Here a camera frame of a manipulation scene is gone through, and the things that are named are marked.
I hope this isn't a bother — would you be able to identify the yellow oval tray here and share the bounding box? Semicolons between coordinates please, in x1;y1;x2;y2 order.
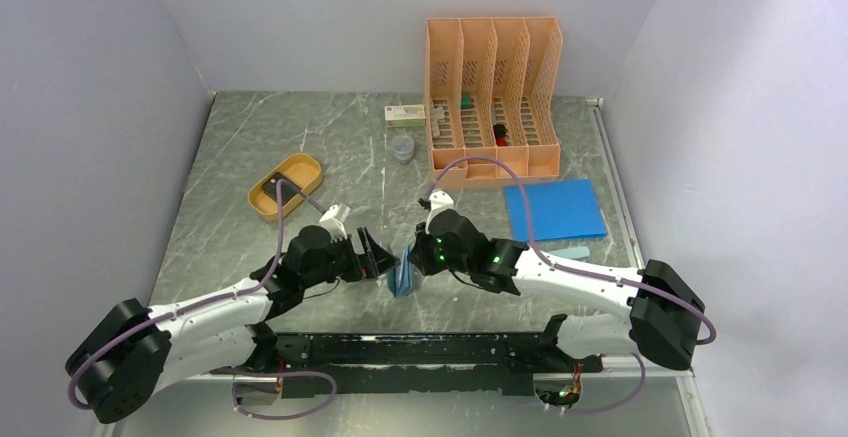
247;153;326;221

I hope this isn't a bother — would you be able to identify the blue leather card holder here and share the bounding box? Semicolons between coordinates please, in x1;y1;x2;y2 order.
387;244;415;298

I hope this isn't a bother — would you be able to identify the white small carton box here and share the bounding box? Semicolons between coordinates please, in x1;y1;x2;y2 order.
384;104;427;128

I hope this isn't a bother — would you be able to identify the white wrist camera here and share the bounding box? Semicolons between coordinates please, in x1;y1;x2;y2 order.
319;203;351;240
418;189;455;233

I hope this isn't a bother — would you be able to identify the red black item in organizer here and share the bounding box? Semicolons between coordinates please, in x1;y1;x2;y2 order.
493;124;510;147

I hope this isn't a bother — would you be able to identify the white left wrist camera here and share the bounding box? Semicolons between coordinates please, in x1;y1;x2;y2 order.
319;203;351;240

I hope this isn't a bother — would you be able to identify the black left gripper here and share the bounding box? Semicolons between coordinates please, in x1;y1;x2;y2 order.
301;225;399;288

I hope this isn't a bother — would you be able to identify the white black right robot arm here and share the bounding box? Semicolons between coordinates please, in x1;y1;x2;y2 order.
409;210;705;371

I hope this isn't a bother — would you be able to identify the orange plastic file organizer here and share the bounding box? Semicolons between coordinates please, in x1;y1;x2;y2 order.
423;17;564;189

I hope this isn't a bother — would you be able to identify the black small box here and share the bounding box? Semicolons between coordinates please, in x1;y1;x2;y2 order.
261;172;300;206

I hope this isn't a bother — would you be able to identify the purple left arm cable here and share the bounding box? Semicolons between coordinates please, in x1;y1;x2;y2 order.
68;178;339;421

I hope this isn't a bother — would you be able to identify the clear plastic clip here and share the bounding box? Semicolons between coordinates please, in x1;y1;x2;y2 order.
429;106;446;138

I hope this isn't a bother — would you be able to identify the clear small jar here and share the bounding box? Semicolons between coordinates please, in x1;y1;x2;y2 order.
391;134;415;164

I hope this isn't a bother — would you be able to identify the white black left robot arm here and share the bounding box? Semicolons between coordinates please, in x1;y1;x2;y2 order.
65;225;399;423

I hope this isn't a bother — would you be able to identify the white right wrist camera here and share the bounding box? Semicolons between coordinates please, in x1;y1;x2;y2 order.
418;189;455;233

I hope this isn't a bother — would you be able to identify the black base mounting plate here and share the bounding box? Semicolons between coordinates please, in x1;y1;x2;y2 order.
242;332;602;396

